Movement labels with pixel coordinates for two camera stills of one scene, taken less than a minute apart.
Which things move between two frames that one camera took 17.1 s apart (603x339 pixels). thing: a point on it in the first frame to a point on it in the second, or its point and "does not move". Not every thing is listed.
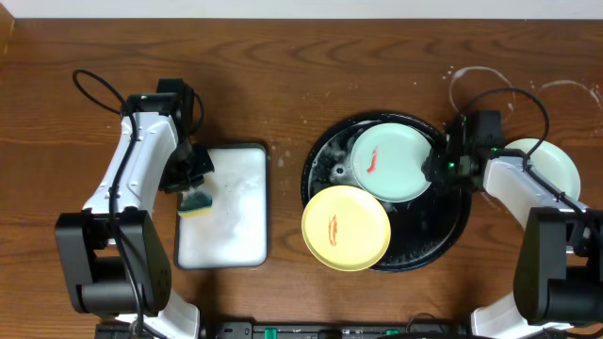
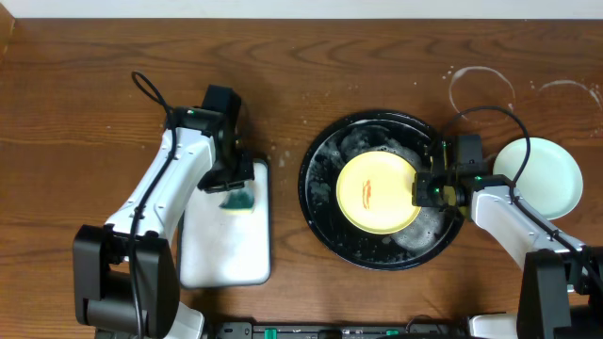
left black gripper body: [189, 178] to [234, 176]
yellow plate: [346, 228] to [374, 193]
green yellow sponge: [195, 204] to [238, 201]
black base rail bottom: [337, 330] does not move
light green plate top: [552, 163] does not move
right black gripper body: [447, 169] to [431, 191]
